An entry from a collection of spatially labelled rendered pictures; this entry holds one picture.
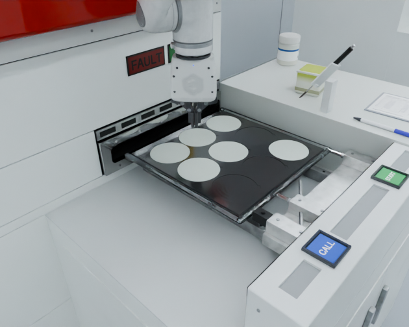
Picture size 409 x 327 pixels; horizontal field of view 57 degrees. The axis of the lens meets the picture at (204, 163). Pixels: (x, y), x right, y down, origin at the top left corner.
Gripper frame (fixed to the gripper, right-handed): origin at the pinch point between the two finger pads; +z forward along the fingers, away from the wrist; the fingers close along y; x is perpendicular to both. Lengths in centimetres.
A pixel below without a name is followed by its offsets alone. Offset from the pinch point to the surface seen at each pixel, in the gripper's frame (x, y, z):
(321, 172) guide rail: -0.6, 31.7, 14.8
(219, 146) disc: 3.5, 5.9, 9.7
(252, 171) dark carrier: -7.7, 13.6, 9.8
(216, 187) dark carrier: -14.1, 5.4, 9.8
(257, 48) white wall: 303, 44, 72
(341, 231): -33.1, 26.3, 4.2
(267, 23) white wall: 313, 53, 50
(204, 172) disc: -8.6, 2.5, 9.7
